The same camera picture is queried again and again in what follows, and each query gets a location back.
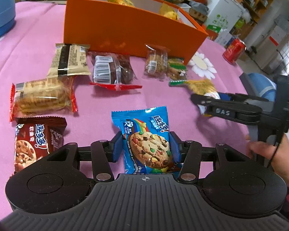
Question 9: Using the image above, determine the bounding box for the red soda can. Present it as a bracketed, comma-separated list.
[222, 38, 246, 65]

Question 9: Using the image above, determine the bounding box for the brown soft cookie packet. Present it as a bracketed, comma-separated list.
[14, 116, 67, 173]

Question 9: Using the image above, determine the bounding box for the yellow green cracker packet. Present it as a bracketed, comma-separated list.
[168, 78, 221, 117]

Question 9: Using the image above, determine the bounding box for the person's right hand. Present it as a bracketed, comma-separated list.
[246, 134, 289, 187]

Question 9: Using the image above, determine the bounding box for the white fridge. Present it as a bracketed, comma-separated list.
[204, 0, 245, 31]

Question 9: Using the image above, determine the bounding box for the brown granola clear packet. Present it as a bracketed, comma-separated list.
[144, 45, 169, 80]

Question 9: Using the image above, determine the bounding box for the dark brownie clear packet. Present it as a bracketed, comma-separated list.
[89, 51, 142, 91]

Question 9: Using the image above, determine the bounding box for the blue chocolate chip cookie packet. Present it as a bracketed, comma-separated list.
[112, 106, 182, 176]

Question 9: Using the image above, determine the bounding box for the sandwich biscuit red packet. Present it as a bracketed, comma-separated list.
[9, 76, 78, 122]

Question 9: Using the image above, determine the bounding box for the beige cracker packet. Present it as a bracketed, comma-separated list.
[47, 43, 91, 78]

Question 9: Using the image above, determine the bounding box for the yellow round cake packet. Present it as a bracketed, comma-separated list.
[159, 3, 180, 21]

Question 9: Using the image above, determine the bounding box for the orange storage box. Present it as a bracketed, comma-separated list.
[63, 0, 208, 62]

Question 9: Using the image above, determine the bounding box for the green edged snack packet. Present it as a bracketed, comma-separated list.
[166, 57, 187, 81]

